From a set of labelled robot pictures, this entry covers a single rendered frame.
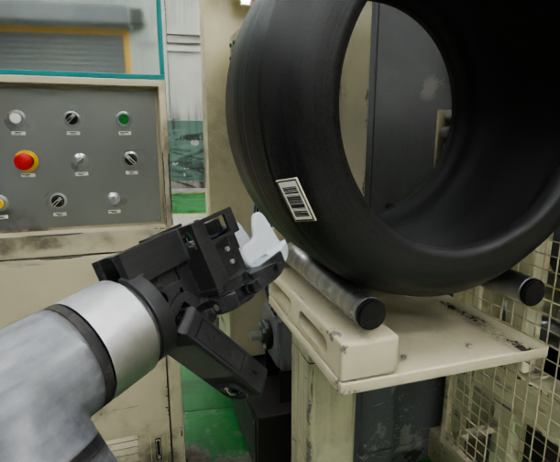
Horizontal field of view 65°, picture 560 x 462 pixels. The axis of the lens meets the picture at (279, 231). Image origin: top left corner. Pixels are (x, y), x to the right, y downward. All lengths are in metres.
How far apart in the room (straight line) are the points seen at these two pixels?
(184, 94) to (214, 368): 9.36
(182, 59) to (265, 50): 9.20
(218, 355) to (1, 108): 0.98
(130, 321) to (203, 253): 0.09
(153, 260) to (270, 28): 0.33
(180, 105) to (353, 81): 8.77
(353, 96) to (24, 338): 0.81
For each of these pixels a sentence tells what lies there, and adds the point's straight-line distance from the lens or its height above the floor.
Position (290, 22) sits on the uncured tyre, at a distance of 0.56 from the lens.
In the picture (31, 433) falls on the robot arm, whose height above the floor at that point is 0.99.
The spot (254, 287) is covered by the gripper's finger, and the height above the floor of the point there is 1.01.
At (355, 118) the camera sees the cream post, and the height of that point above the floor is 1.17.
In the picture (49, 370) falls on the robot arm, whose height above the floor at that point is 1.01.
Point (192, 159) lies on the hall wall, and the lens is 9.58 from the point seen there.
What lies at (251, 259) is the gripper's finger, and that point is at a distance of 0.42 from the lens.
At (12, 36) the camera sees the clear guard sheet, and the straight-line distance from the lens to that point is 1.24.
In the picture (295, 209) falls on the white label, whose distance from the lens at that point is 0.56.
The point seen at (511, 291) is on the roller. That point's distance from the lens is 0.79.
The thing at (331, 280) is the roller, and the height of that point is 0.92.
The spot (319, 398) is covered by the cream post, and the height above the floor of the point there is 0.53.
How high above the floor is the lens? 1.14
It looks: 12 degrees down
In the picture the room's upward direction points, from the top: straight up
